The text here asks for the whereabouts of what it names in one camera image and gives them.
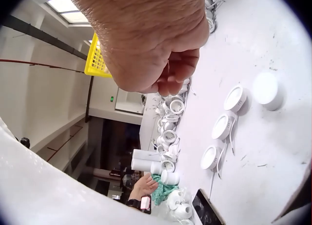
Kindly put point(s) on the person's right hand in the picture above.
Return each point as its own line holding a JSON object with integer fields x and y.
{"x": 146, "y": 34}

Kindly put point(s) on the person's left hand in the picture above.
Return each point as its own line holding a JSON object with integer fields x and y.
{"x": 142, "y": 187}

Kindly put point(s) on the person's left fingers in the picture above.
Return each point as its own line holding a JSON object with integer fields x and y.
{"x": 151, "y": 183}

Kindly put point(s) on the person's right fingers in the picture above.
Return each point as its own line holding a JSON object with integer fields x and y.
{"x": 179, "y": 69}

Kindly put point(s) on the green cloth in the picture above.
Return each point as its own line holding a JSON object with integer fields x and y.
{"x": 160, "y": 189}

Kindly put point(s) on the white plastic bottle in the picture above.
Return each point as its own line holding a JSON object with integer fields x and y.
{"x": 170, "y": 177}

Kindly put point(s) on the white cylinder tube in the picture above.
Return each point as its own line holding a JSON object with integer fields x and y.
{"x": 146, "y": 153}
{"x": 141, "y": 164}

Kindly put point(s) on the black wrist band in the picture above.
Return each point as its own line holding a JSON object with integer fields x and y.
{"x": 142, "y": 205}

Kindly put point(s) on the pile of white downlight fixtures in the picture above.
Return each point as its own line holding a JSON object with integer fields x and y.
{"x": 180, "y": 205}
{"x": 212, "y": 13}
{"x": 169, "y": 117}

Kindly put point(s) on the black smartphone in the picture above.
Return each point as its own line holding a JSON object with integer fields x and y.
{"x": 207, "y": 209}

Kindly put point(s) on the yellow plastic crate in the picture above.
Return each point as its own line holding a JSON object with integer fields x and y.
{"x": 96, "y": 60}

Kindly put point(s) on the person's body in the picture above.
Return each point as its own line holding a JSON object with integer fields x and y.
{"x": 48, "y": 186}

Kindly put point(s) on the ceiling light panel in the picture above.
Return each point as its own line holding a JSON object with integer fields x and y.
{"x": 67, "y": 9}

